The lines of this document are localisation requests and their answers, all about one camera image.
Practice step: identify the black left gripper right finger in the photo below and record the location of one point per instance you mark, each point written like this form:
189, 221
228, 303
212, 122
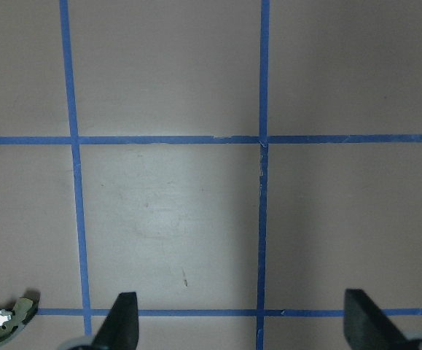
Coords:
365, 326

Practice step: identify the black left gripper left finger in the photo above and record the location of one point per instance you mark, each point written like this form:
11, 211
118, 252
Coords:
120, 329

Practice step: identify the green brake shoe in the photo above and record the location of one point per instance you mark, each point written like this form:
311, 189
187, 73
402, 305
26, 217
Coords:
15, 318

